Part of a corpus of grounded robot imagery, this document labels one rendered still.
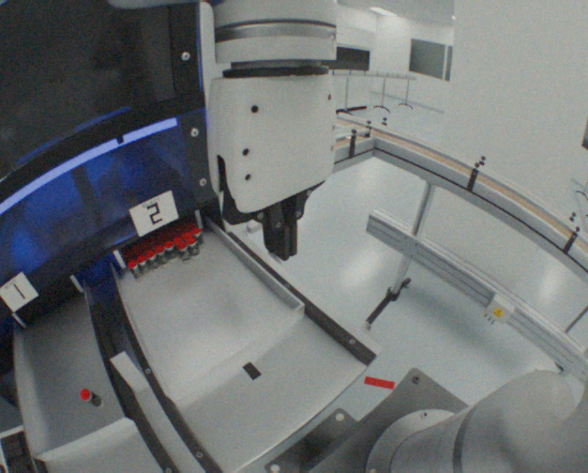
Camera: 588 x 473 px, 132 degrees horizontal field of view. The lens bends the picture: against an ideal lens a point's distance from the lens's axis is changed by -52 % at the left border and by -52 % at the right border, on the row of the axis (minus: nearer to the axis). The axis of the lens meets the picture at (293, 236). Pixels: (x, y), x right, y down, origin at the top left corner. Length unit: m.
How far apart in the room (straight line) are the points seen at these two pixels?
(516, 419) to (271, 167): 0.23
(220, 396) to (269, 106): 0.37
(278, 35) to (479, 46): 1.49
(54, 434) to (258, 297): 0.50
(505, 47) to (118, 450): 1.89
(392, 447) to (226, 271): 0.44
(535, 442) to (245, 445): 0.34
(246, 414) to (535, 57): 1.70
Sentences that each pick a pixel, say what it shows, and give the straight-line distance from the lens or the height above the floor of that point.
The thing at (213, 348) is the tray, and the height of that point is 0.88.
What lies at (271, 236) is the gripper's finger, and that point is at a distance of 0.24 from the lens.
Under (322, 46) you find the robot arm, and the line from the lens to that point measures 0.17.
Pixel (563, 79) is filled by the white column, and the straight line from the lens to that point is 1.59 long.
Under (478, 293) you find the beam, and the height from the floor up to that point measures 0.49.
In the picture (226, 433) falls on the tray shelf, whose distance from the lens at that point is 0.40.
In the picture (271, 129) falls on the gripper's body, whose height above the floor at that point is 1.22.
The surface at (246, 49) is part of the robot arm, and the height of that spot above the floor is 1.27.
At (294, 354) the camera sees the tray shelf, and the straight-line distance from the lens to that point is 0.43.
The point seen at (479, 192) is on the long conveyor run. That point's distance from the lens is 1.02.
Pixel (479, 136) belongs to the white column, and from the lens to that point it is 1.60.
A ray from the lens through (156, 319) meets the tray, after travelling 0.51.
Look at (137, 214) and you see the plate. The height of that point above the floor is 1.03.
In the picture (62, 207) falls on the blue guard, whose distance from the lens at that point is 0.48.
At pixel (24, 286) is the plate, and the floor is 1.02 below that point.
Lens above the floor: 1.27
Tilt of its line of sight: 40 degrees down
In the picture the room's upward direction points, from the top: straight up
